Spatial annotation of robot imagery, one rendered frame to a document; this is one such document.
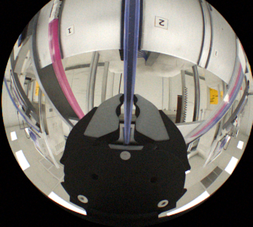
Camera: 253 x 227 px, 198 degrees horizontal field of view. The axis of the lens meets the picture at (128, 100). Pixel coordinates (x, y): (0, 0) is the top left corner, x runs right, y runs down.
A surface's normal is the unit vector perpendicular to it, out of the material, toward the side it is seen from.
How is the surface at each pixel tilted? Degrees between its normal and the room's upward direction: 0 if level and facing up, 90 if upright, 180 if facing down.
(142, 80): 90
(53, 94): 90
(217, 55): 44
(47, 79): 90
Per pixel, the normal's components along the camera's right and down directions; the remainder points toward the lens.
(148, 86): -0.01, 0.00
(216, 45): -0.04, 0.72
